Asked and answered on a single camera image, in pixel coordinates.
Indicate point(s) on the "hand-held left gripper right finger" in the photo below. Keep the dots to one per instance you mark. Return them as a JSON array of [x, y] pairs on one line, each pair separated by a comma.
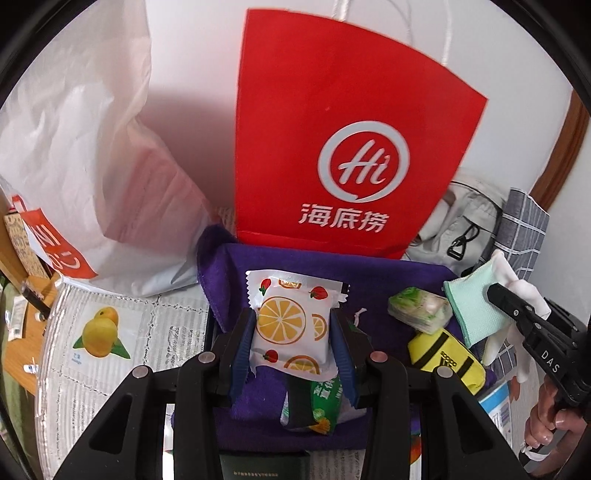
[[346, 364]]

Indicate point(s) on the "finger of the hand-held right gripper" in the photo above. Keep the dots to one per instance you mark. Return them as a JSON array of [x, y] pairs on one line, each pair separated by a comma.
[[508, 302]]

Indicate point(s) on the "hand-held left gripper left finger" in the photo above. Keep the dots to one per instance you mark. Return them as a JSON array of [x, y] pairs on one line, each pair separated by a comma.
[[242, 355]]

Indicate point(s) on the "mint green cloth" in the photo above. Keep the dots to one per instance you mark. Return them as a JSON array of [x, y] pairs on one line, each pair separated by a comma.
[[471, 304]]

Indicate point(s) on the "dark green snack packet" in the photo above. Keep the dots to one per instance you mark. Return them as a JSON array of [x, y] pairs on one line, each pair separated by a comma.
[[323, 401]]

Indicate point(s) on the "orange slice print packet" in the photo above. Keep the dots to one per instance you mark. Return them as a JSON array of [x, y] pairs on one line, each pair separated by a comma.
[[291, 323]]

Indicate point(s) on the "purple fabric basket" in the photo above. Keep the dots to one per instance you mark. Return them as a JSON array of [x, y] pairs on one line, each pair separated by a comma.
[[369, 286]]

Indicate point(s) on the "yellow zip pouch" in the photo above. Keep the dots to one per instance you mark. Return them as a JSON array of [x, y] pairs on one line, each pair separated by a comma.
[[434, 346]]

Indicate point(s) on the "green and white packet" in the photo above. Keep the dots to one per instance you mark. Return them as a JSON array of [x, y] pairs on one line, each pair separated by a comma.
[[415, 307]]

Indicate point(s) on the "person's right hand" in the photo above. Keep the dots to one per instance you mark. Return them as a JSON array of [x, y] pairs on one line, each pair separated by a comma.
[[545, 424]]

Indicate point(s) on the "blue tissue pack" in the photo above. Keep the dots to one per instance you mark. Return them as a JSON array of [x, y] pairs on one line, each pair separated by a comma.
[[496, 406]]

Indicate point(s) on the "grey checked cushion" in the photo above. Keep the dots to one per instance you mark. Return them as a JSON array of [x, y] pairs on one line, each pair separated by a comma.
[[526, 221]]

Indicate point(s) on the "beige canvas bag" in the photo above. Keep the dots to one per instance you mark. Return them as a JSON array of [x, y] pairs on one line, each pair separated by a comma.
[[466, 212]]

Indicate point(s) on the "fruit print tablecloth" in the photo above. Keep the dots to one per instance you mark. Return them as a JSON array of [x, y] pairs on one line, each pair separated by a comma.
[[138, 323]]

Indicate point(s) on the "small white packet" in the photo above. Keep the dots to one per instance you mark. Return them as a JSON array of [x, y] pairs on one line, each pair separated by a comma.
[[16, 318]]

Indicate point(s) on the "patterned brown box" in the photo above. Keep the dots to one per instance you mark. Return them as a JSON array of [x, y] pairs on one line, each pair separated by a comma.
[[16, 235]]

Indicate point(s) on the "white plastic shopping bag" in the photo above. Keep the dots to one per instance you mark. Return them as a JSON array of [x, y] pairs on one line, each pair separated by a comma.
[[92, 138]]

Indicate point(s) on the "red paper bag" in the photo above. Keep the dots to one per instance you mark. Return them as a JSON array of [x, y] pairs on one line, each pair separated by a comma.
[[323, 92]]

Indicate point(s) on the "brown wooden door frame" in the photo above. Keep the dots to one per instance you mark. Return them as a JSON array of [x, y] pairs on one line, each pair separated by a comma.
[[568, 147]]

